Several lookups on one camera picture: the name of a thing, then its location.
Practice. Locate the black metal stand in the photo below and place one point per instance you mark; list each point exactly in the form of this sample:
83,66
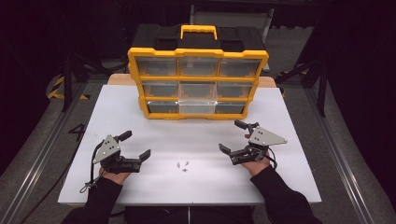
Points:
322,93
67,87

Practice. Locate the grey metal floor rail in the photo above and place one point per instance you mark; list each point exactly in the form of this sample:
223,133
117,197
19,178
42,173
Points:
31,168
342,165

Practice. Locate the person's right hand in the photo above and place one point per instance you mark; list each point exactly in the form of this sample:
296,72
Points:
257,168

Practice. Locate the person's left hand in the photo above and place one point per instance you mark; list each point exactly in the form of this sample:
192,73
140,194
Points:
115,177

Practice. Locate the clear plastic drawer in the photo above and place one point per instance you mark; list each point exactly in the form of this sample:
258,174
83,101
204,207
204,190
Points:
197,107

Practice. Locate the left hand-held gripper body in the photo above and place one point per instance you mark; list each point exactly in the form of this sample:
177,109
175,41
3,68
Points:
107,148

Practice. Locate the set of clear drawers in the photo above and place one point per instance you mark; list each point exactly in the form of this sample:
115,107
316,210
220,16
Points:
157,66

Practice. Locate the yellow black drawer organizer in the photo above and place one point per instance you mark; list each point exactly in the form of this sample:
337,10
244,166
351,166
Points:
199,52

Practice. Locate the yellow black hazard tape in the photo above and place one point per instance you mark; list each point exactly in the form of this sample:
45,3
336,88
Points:
54,93

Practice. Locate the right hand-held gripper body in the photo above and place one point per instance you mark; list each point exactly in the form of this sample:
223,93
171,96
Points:
264,138

